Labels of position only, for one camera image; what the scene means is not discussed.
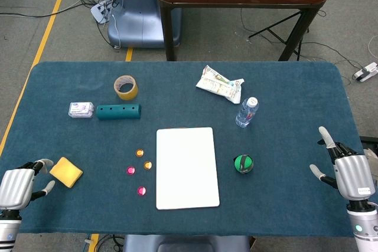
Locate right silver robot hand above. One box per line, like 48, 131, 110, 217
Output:
309, 126, 377, 206

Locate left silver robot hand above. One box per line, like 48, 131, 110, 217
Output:
0, 158, 56, 211

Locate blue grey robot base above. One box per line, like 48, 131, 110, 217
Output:
122, 234, 252, 252

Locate black equipment case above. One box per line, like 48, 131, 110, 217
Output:
359, 135, 378, 146

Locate yellow sponge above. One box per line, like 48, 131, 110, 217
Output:
49, 156, 84, 189

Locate blue felt table cover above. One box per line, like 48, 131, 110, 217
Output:
0, 61, 378, 238

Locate small white purple box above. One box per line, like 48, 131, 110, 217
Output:
68, 102, 95, 119

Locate white power strip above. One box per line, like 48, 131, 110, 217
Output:
353, 61, 378, 83
90, 0, 118, 24

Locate clear water bottle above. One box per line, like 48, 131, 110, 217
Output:
235, 96, 260, 129

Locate teal cylinder block with holes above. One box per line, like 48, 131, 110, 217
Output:
96, 103, 142, 121

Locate yellow tape roll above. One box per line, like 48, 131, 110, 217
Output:
113, 75, 139, 101

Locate white snack bag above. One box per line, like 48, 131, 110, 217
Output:
195, 64, 245, 105

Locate white magnetic board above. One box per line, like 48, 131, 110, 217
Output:
155, 127, 221, 211

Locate green ball with black strap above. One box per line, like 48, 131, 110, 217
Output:
233, 154, 255, 175

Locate black cables under table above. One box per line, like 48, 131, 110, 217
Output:
96, 233, 125, 252

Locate long black floor cable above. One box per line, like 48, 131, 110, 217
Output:
0, 0, 89, 18

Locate white charging cable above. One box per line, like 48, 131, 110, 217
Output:
109, 0, 122, 50

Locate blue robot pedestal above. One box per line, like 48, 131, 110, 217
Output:
107, 0, 183, 48

